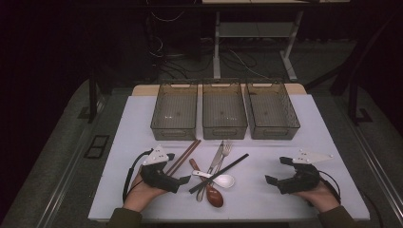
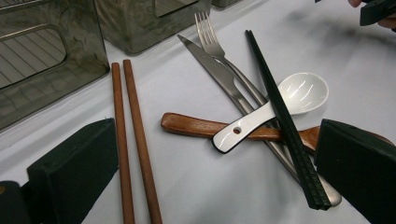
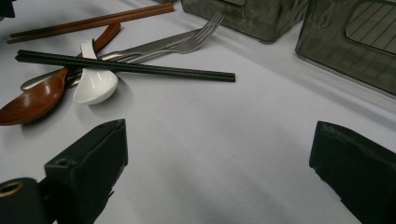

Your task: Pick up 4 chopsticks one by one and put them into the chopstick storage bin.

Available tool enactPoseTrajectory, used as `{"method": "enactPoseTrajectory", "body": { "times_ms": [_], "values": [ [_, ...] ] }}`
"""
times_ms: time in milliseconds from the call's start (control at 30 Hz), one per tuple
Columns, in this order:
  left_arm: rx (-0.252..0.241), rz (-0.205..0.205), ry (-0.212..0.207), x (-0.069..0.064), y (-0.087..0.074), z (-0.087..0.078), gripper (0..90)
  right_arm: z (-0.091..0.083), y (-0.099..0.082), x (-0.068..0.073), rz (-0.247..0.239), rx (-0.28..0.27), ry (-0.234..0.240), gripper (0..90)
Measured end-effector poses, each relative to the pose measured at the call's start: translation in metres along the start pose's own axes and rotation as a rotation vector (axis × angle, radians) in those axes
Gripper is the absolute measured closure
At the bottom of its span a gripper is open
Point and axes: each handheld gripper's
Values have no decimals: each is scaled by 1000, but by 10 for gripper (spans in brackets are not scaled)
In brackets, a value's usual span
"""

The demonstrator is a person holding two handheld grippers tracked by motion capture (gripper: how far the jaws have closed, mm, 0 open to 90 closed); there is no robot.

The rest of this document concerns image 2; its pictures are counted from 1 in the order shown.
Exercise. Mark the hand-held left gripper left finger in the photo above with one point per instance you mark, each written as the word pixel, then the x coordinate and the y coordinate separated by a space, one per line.
pixel 71 174

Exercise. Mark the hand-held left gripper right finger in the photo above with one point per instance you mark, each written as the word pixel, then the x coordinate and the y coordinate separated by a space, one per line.
pixel 358 168

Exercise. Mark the brown wooden chopstick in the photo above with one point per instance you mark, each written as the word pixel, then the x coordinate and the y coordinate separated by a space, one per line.
pixel 120 124
pixel 138 130

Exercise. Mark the black chopstick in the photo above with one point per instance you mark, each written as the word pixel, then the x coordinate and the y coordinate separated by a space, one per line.
pixel 287 124

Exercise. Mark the brown chopsticks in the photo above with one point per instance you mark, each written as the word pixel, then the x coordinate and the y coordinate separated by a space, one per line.
pixel 279 124

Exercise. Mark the white ceramic spoon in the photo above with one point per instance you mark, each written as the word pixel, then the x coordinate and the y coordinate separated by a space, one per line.
pixel 299 93

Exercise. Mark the brown wooden spoon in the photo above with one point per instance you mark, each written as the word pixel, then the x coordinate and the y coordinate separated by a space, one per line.
pixel 186 126

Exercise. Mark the steel table knife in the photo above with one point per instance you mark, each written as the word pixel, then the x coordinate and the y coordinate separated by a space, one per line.
pixel 214 70

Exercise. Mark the white tablecloth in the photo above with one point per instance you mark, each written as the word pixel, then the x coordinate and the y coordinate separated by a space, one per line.
pixel 202 186

